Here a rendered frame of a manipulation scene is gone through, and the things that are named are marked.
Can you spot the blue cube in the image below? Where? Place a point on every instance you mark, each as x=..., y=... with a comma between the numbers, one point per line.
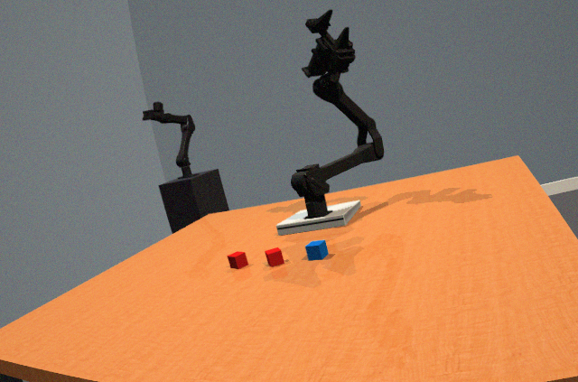
x=317, y=250

